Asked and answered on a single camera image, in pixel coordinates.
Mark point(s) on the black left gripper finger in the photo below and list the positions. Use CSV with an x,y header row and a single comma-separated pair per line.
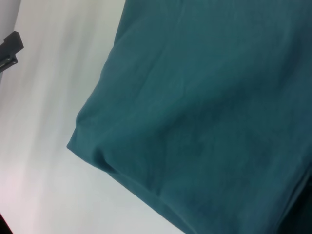
x,y
11,47

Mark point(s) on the teal t-shirt with FREE print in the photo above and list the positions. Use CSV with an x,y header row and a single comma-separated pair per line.
x,y
207,109

